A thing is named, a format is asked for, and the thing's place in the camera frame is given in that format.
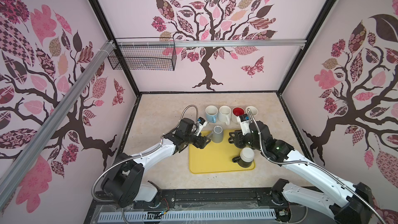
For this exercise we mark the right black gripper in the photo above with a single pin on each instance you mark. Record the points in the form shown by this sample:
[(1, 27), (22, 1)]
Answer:
[(241, 138)]

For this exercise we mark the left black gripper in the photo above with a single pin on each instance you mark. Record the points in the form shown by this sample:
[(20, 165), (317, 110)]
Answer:
[(201, 142)]

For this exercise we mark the pale pink mug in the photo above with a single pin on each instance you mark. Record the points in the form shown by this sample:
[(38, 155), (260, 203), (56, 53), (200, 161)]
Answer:
[(254, 111)]

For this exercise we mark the white mug red interior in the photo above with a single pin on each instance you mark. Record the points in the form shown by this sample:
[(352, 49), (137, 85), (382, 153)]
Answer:
[(236, 112)]

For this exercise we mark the light blue mug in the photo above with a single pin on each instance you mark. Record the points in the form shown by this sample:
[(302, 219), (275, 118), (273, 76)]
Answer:
[(211, 114)]

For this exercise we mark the white ribbed-base mug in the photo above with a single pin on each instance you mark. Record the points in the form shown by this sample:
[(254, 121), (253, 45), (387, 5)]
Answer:
[(224, 115)]

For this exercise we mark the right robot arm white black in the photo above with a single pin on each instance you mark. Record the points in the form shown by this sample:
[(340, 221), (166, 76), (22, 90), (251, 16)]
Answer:
[(341, 200)]

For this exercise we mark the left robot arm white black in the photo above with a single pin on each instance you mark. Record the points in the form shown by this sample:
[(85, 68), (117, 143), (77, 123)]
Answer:
[(123, 182)]

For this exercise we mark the grey mug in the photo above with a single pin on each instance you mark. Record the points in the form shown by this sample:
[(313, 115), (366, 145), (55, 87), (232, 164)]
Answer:
[(216, 135)]

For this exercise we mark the black mug white base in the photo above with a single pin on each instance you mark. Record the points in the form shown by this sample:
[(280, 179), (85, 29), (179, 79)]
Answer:
[(245, 157)]

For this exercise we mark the yellow plastic tray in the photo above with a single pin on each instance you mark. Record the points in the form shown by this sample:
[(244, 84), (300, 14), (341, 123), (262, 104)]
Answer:
[(215, 157)]

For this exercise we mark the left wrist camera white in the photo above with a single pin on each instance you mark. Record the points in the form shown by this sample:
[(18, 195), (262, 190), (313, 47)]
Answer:
[(201, 124)]

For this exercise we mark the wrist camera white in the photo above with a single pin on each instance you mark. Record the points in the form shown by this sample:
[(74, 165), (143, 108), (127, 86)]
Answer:
[(201, 124), (244, 122)]

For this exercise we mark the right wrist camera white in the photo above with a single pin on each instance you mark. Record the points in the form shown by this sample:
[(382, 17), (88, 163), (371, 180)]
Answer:
[(244, 122)]

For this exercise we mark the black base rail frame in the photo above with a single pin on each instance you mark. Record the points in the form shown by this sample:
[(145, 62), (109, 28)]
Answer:
[(199, 199)]

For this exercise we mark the white slotted cable duct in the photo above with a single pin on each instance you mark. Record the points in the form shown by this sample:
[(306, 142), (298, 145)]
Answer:
[(141, 217)]

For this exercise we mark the black wire basket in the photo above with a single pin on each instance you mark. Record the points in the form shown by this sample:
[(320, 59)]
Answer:
[(144, 53)]

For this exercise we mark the back aluminium rail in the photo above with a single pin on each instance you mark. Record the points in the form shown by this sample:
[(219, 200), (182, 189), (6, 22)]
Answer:
[(215, 43)]

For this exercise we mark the aluminium rail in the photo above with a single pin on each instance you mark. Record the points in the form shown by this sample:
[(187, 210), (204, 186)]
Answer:
[(215, 43), (19, 168)]

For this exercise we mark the left aluminium rail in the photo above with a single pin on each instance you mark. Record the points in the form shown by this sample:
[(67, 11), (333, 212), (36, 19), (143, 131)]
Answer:
[(19, 168)]

